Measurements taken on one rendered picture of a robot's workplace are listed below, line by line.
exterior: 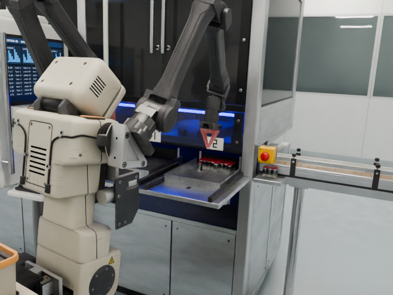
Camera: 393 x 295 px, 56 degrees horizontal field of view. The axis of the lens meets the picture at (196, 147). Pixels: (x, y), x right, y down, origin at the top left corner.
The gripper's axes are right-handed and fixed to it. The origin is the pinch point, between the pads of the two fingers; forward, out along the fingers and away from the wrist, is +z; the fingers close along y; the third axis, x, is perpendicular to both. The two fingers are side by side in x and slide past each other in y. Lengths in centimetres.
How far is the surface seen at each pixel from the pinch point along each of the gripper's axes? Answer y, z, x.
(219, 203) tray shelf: -9.6, 20.9, -10.7
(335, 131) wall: 487, -42, -32
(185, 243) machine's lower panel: 38, 53, 20
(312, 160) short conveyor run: 46, 1, -37
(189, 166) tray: 28.1, 11.9, 18.9
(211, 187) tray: 3.4, 16.8, -2.7
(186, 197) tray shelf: -9.3, 20.9, 2.6
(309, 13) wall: 451, -217, 26
